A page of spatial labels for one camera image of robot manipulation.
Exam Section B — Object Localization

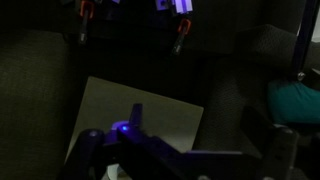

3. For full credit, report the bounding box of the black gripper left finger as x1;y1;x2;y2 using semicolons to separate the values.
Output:
129;103;144;130

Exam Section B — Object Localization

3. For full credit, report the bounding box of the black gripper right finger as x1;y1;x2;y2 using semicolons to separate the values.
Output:
240;105;299;180

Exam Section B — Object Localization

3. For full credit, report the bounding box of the blue throw pillow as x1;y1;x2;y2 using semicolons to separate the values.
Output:
267;80;320;125

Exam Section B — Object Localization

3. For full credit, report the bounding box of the orange black clamp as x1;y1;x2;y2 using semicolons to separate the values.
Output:
171;18;193;56
78;0;95;46

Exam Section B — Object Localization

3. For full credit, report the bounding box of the black stand pole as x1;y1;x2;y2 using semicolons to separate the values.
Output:
289;0;320;83

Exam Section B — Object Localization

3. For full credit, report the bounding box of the dark patterned fabric sofa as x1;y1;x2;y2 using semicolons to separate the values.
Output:
0;23;320;180

